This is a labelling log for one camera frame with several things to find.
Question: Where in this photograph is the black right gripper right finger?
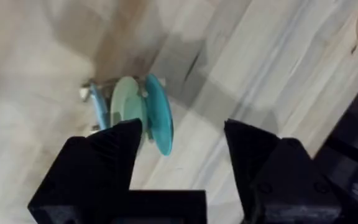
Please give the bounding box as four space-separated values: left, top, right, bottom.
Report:
223 118 345 224

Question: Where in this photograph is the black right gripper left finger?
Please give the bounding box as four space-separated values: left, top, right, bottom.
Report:
27 118 144 224

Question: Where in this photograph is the small peg dish rack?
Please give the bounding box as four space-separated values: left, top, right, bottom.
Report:
78 75 168 141

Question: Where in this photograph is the light blue plate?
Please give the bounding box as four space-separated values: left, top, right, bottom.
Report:
88 83 111 131

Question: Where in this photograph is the pale green plate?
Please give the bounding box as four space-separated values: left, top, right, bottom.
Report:
109 76 149 131

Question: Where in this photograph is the teal plate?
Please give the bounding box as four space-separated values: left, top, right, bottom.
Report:
143 73 175 157

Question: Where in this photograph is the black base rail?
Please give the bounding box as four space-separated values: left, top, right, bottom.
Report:
313 65 358 224

